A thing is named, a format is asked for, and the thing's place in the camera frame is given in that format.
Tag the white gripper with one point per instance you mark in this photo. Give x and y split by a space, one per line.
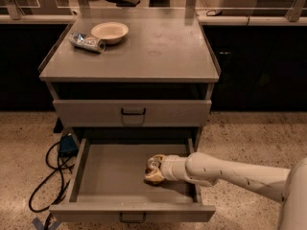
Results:
168 168

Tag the orange soda can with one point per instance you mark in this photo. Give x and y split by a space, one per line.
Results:
153 165

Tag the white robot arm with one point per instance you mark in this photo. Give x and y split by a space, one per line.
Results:
286 186

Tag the open grey middle drawer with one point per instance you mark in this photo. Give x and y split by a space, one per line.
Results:
108 185

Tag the grey drawer cabinet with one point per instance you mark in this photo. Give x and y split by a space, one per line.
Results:
164 56

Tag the closed grey top drawer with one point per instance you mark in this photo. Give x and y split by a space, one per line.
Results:
132 113

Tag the blue power adapter box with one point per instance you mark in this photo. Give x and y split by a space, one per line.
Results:
67 146

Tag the blue floor tape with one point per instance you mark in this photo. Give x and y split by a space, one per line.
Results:
39 225

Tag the white bowl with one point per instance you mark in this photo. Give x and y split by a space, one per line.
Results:
110 32

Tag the black office chair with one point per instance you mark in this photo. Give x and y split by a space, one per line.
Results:
125 3

